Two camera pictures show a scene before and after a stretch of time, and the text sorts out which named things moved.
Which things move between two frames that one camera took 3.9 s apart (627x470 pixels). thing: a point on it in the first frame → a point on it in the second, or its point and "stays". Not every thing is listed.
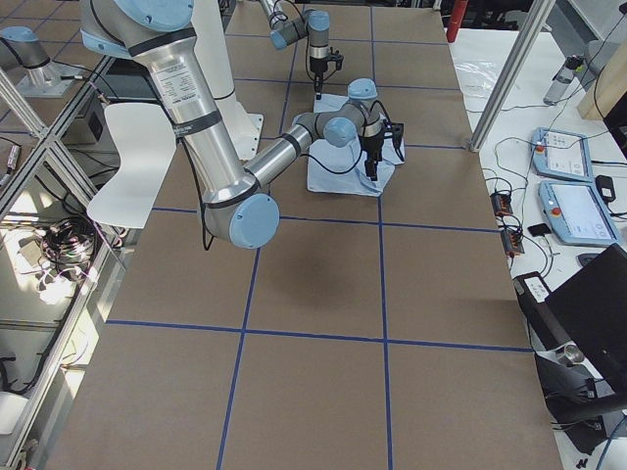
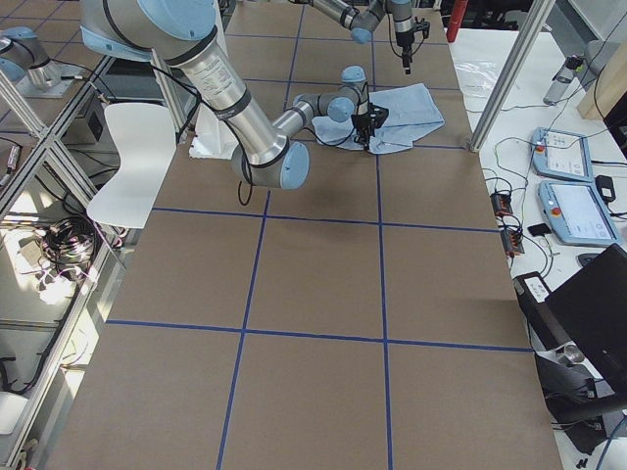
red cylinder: [456, 19] stays
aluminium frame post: [536, 22] stays
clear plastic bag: [475, 77] stays
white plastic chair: [146, 141] stays
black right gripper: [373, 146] → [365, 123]
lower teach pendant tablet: [576, 213] stays
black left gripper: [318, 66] → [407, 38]
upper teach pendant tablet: [560, 154] stays
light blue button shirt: [342, 169] → [411, 108]
